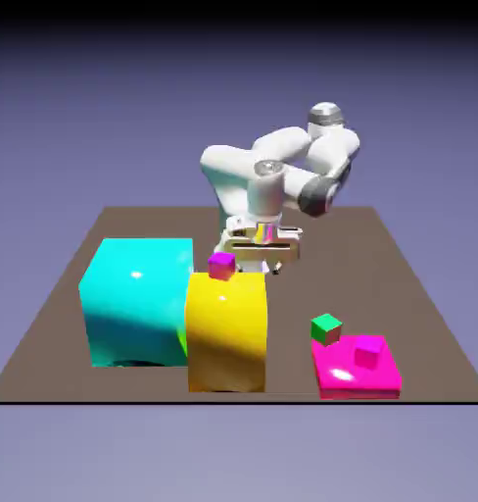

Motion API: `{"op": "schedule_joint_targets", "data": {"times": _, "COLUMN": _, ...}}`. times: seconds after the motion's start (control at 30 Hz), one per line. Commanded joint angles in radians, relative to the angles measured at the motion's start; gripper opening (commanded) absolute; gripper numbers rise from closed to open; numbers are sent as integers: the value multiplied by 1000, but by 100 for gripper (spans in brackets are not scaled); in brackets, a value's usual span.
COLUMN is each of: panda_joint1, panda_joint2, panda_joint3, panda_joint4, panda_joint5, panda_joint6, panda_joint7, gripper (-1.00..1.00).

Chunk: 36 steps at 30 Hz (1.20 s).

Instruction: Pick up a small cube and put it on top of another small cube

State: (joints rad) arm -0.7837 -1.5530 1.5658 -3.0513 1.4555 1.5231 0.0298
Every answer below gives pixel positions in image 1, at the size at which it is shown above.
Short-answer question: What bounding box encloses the small green cube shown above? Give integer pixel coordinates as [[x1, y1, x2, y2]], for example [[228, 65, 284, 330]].
[[310, 312, 344, 347]]

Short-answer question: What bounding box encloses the large cyan box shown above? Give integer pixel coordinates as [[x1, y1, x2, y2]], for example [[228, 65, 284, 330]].
[[77, 237, 195, 369]]

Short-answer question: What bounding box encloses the large yellow box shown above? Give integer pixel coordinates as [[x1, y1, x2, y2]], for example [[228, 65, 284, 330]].
[[184, 271, 269, 394]]

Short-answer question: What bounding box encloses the large flat pink box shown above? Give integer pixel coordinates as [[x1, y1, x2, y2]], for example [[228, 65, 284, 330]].
[[311, 333, 404, 400]]

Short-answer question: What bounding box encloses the small pink cube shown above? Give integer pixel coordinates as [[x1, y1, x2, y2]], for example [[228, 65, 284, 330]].
[[354, 336, 384, 371]]

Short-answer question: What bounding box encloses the small magenta cube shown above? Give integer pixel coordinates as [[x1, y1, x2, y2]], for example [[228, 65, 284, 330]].
[[207, 251, 237, 282]]

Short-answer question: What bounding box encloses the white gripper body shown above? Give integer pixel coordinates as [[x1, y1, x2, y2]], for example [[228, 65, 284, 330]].
[[221, 235, 302, 275]]

